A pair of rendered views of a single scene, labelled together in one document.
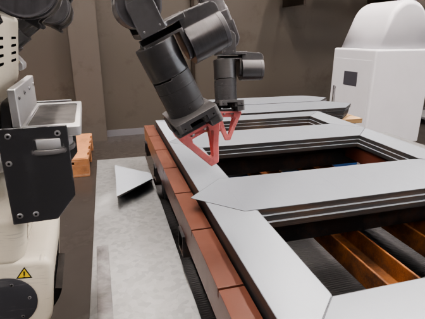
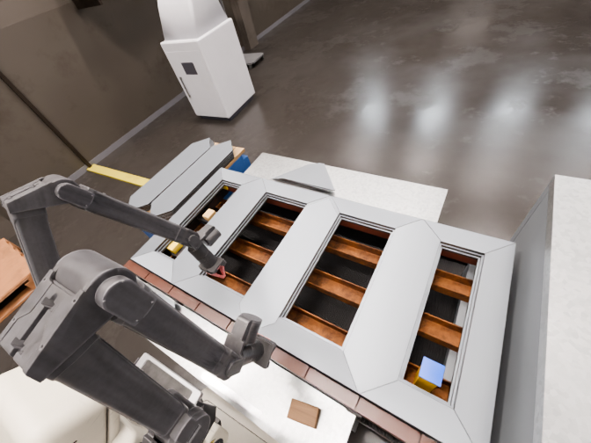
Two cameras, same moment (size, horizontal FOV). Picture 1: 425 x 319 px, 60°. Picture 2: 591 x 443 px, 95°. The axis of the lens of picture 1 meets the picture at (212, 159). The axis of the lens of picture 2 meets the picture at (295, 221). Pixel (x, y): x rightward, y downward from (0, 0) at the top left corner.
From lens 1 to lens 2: 0.69 m
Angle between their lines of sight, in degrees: 39
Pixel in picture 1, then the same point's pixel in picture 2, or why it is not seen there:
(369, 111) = (218, 90)
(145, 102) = (23, 174)
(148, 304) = (260, 385)
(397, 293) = (358, 330)
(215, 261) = (289, 363)
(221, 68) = (198, 254)
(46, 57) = not seen: outside the picture
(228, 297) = (310, 379)
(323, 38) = (137, 25)
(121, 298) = (246, 394)
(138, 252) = not seen: hidden behind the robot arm
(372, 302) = (355, 343)
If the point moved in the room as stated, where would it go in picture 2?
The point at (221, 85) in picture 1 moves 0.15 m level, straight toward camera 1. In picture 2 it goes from (204, 261) to (225, 286)
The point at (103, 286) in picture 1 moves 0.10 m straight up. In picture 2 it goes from (232, 395) to (222, 392)
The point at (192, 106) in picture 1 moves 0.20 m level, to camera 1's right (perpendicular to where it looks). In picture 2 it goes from (261, 352) to (312, 299)
